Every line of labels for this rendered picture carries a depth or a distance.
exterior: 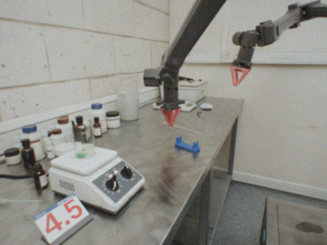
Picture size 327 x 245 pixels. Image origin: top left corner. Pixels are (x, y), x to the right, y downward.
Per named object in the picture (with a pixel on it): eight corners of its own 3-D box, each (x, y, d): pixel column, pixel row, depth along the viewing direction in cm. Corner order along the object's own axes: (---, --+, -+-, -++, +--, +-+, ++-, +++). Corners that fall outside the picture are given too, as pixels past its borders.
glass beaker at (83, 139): (96, 160, 54) (93, 129, 52) (73, 162, 53) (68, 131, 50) (97, 150, 60) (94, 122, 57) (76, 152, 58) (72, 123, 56)
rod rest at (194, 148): (200, 150, 80) (201, 141, 79) (194, 152, 78) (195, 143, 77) (179, 143, 87) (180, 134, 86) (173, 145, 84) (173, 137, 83)
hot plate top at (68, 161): (119, 154, 58) (118, 151, 58) (86, 175, 48) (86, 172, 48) (85, 147, 63) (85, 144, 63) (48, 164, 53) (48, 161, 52)
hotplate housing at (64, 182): (145, 186, 58) (145, 158, 56) (115, 217, 46) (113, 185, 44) (83, 168, 67) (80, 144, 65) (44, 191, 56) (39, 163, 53)
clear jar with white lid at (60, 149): (82, 170, 66) (79, 146, 64) (62, 178, 62) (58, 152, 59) (72, 164, 70) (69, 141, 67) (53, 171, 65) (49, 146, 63)
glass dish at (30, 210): (29, 226, 44) (27, 217, 44) (20, 214, 48) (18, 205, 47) (56, 212, 48) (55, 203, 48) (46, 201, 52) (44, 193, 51)
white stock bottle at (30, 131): (29, 154, 76) (23, 123, 73) (48, 153, 77) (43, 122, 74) (20, 163, 70) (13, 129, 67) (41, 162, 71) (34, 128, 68)
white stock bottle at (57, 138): (69, 152, 78) (66, 129, 76) (54, 156, 75) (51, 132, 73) (64, 148, 82) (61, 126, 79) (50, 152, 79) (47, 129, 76)
